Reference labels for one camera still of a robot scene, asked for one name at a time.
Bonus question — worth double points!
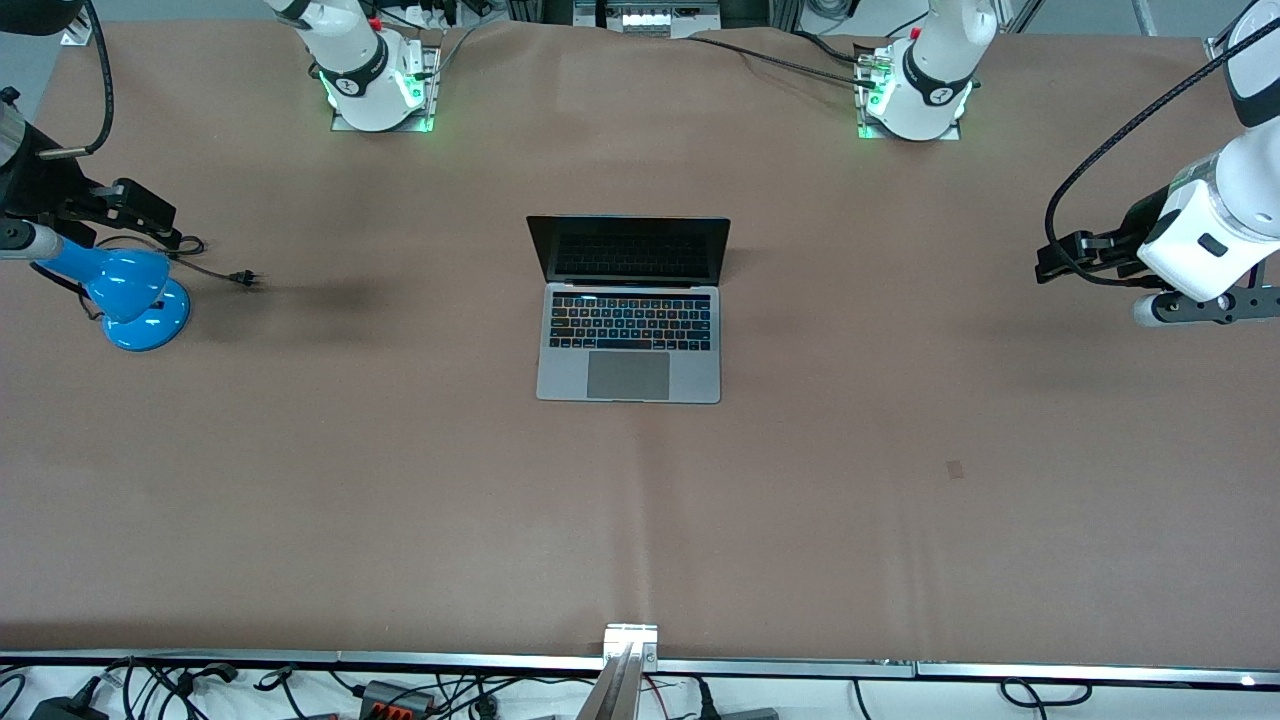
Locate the silver grey laptop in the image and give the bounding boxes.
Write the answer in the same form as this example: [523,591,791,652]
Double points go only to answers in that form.
[526,215,732,405]

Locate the blue desk lamp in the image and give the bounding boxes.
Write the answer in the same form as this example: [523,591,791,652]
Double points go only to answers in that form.
[30,248,191,352]

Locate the brown table mat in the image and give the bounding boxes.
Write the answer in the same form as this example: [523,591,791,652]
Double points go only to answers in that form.
[0,18,1280,669]

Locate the black power adapter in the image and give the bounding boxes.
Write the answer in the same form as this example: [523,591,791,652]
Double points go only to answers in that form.
[28,678,109,720]

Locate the grey control box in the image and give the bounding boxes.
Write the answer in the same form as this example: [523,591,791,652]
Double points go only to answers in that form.
[573,0,723,39]

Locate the black orange connector box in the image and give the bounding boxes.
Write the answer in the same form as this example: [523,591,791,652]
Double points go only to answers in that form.
[358,680,438,717]

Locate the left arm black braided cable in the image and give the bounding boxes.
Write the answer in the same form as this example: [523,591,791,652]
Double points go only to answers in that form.
[1043,40,1280,291]

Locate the black lamp cord with plug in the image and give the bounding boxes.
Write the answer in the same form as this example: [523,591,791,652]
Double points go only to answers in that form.
[30,235,263,323]

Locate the short black power cable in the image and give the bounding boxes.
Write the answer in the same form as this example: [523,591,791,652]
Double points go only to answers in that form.
[795,28,886,67]

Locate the long black power cable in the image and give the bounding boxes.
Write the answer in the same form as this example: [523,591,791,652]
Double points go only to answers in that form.
[688,35,883,89]

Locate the black cable loop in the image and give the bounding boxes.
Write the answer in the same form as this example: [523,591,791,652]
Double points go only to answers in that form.
[1000,678,1093,709]

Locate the aluminium table edge rail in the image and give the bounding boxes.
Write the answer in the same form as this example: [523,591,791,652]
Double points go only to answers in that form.
[0,650,1280,687]

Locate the aluminium camera mount profile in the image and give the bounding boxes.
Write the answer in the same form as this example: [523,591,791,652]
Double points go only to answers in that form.
[575,622,661,720]

